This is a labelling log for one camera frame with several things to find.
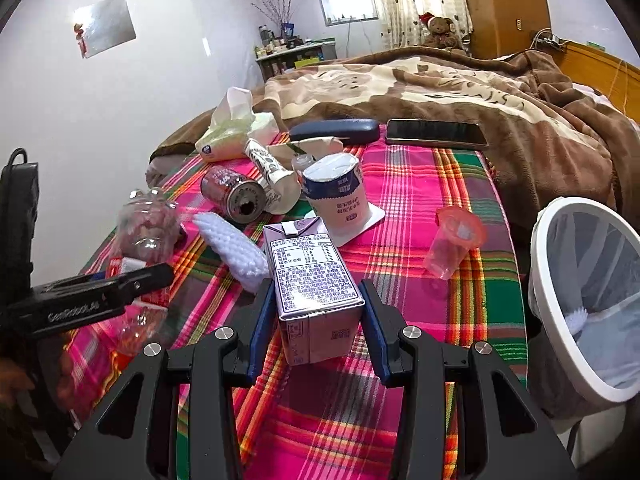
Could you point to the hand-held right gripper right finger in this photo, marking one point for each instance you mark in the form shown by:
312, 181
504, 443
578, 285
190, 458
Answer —
377, 330

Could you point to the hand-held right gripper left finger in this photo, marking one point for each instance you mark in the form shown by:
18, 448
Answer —
260, 330

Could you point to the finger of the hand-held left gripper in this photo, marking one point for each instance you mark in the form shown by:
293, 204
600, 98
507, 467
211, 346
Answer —
145, 277

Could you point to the purple milk carton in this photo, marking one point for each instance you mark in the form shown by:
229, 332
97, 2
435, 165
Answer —
310, 285

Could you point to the white foam net sleeve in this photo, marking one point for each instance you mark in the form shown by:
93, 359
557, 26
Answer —
225, 245

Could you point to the printed paper cup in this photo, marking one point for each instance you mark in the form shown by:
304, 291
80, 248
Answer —
272, 175

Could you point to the white trash bin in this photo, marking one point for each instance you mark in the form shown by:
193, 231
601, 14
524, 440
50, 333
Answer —
550, 260

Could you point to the person's left hand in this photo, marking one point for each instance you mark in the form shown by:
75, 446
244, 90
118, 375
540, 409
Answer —
66, 377

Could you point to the pink green plaid cloth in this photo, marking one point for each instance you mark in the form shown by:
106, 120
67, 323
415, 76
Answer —
400, 260

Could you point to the white pillow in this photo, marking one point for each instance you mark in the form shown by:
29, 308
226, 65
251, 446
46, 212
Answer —
156, 170

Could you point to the pink plastic cup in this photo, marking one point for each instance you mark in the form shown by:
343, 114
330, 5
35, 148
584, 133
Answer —
450, 245

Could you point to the red soda can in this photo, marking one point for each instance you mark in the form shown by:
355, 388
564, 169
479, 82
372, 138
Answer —
225, 185

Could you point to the white and blue yogurt cup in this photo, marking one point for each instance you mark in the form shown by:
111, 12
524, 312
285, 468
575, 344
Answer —
335, 195

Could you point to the soft tissue pack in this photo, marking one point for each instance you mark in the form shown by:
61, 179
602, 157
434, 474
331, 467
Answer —
225, 135

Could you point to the small clear plastic bottle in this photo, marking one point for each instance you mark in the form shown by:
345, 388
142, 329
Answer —
302, 162

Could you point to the flattened white paper carton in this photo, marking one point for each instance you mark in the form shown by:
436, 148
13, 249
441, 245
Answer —
320, 146

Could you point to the dark blue glasses case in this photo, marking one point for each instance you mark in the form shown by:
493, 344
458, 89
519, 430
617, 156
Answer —
335, 130

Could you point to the black smartphone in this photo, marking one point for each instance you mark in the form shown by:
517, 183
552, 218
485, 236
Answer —
435, 133

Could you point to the brown patterned blanket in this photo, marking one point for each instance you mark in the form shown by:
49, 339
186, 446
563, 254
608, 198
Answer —
450, 90

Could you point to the row of bottles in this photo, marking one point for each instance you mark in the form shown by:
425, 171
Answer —
275, 45

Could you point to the cluttered shelf with bottles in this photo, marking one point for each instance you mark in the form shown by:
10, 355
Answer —
305, 57

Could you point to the vase with branches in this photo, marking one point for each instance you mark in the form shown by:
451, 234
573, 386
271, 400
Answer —
286, 27

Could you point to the brown teddy bear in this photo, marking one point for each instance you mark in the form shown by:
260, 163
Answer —
442, 32

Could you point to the window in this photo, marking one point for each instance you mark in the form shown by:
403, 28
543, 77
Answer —
347, 2

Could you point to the wooden headboard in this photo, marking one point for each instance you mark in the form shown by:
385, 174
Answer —
600, 70

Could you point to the wooden wardrobe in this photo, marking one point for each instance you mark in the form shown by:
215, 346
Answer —
500, 5

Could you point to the silver wall poster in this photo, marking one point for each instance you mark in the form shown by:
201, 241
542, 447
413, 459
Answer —
107, 25

